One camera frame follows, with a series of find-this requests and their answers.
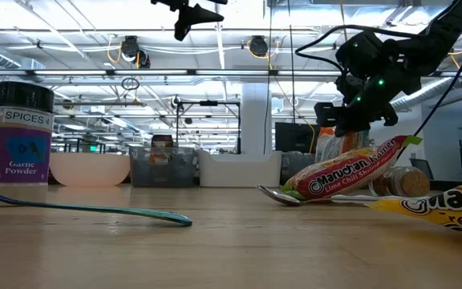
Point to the black office chair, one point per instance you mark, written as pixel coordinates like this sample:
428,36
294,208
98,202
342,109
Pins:
421,166

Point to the pink bowl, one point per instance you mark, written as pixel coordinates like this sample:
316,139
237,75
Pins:
88,170

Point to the garlic powder jar black lid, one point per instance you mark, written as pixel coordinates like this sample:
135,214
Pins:
18,152

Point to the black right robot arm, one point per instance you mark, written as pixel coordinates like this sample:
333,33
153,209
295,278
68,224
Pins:
447,32

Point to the silver metal spoon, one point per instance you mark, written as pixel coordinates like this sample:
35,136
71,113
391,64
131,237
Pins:
279,196

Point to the long grey overhead beam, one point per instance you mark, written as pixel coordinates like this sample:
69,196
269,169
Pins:
94,72

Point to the white plastic bin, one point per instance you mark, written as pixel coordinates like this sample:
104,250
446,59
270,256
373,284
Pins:
239,170

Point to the yellow ramen packet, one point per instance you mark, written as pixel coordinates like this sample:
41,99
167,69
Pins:
447,208

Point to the white pillar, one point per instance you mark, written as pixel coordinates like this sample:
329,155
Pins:
255,120

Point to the iridescent metal spoon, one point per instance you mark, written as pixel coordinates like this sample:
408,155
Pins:
155,216

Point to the orange ramen packet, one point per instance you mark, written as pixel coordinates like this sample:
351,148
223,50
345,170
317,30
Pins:
335,146

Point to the lime chili shrimp ramen packet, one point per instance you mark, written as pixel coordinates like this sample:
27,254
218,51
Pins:
347,172

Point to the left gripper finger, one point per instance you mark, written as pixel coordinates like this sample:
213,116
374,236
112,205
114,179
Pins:
175,3
199,15

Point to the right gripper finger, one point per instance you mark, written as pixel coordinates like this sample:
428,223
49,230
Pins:
347,129
381,120

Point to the black monitor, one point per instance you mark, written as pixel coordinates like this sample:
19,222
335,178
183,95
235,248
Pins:
295,138

